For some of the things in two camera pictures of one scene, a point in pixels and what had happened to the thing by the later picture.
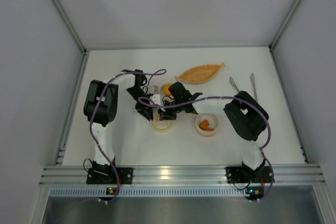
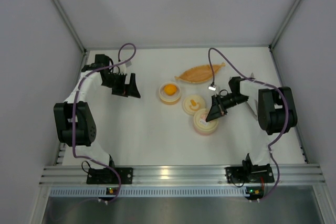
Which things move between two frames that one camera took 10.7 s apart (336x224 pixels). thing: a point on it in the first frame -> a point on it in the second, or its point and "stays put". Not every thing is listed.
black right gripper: [168, 111] -> [220, 105]
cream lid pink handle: [161, 126] -> [200, 121]
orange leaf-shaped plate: [200, 74] stays put
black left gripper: [145, 110] -> [121, 89]
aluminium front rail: [285, 174] stays put
